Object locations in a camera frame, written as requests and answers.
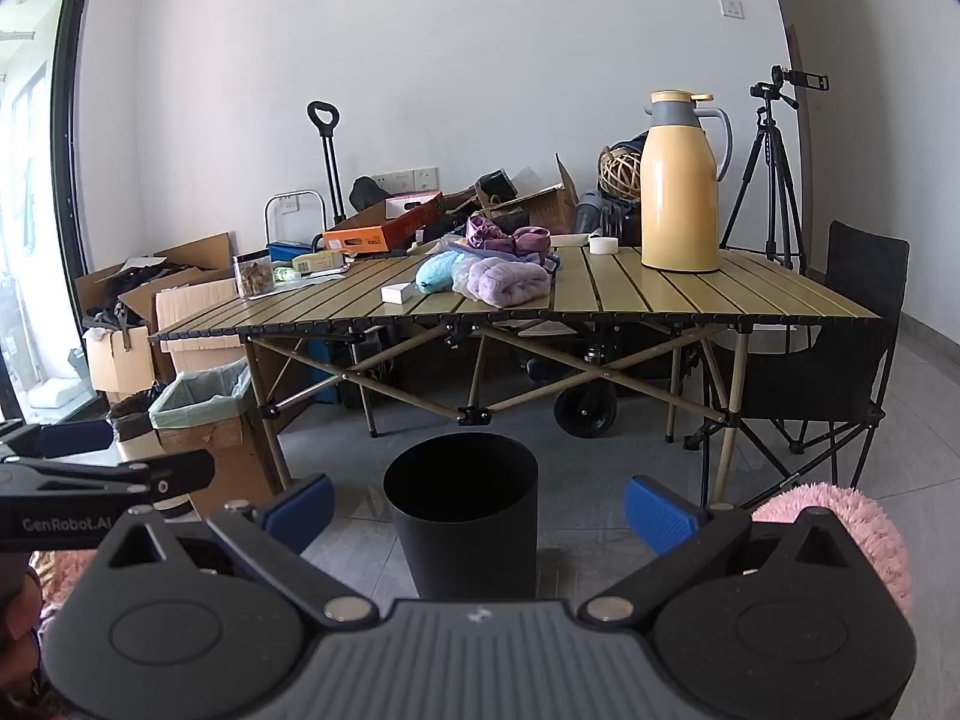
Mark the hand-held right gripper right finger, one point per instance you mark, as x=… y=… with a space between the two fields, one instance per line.
x=660 y=514

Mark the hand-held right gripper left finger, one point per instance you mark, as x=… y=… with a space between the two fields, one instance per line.
x=300 y=510

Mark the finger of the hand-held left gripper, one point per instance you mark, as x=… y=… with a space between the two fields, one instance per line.
x=165 y=474
x=67 y=439

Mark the black trash bin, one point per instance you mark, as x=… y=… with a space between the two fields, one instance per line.
x=461 y=525

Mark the small white box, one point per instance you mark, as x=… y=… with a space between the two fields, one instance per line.
x=397 y=292

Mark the light blue plush toy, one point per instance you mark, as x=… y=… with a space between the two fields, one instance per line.
x=436 y=274

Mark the lavender knitted pouch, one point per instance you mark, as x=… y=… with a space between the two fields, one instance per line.
x=506 y=281

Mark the purple satin scrunchie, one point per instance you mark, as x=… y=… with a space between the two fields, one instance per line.
x=495 y=234

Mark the person's left hand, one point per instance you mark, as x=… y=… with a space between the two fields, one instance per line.
x=16 y=615

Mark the pink fluffy cloth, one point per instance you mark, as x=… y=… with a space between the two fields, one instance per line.
x=64 y=570
x=855 y=532

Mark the cardboard box with liner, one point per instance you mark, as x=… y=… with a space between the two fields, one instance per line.
x=217 y=457

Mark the white cardboard box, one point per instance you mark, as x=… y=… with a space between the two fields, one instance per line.
x=116 y=364

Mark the pale green bag liner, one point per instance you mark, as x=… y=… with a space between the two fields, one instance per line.
x=202 y=390

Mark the black wagon wheel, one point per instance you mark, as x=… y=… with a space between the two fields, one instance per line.
x=585 y=410

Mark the blue storage box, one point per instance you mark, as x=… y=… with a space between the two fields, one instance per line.
x=330 y=367

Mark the pale cardboard box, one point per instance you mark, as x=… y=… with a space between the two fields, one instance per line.
x=195 y=315

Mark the clear snack jar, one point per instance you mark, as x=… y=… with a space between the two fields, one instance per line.
x=253 y=276

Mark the khaki folding table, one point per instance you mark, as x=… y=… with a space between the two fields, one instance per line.
x=675 y=292

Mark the large open cardboard box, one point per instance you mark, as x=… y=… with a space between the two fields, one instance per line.
x=199 y=251

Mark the printed paper leaflet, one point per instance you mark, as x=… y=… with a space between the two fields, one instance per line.
x=315 y=280

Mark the yellow green medicine box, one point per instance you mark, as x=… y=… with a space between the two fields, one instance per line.
x=315 y=262

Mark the small blue box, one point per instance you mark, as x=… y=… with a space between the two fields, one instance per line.
x=289 y=251

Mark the orange cardboard box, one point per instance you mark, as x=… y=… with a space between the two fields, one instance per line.
x=360 y=240

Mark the grey water bottle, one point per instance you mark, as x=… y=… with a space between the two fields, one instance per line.
x=589 y=211

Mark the black folding chair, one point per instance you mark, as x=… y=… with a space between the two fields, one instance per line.
x=862 y=277

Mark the yellow thermos jug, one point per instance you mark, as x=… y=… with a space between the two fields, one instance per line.
x=679 y=195

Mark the open brown cardboard box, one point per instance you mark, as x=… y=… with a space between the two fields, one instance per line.
x=551 y=210

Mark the woven rattan ball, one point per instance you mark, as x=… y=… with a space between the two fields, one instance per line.
x=619 y=174

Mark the black tripod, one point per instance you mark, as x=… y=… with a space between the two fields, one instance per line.
x=769 y=165

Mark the black boxy device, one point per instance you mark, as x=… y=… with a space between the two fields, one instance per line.
x=496 y=184

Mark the dark blue bag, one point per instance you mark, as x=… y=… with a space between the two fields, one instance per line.
x=630 y=139

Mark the black phone clamp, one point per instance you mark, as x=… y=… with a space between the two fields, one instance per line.
x=806 y=79

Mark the chrome tube frame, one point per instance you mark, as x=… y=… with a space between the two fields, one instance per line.
x=267 y=221

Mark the black sliding door frame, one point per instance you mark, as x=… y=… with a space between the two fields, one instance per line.
x=67 y=165

